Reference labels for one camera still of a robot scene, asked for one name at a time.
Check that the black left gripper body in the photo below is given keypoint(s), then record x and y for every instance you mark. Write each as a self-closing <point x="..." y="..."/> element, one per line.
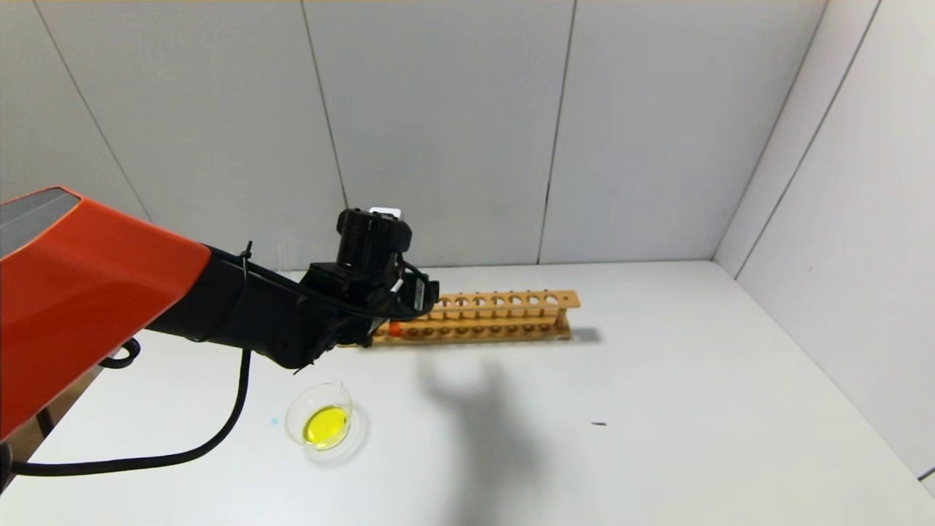
<point x="421" y="296"/>

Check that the orange and black left arm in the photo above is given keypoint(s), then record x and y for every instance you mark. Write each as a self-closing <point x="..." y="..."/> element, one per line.
<point x="88" y="292"/>

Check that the wooden test tube rack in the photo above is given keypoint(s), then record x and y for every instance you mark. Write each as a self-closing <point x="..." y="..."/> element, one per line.
<point x="497" y="301"/>

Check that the clear glass dish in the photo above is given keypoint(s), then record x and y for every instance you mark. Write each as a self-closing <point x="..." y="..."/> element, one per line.
<point x="325" y="427"/>

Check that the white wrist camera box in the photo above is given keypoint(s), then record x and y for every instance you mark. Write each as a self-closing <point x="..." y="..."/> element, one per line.
<point x="385" y="212"/>

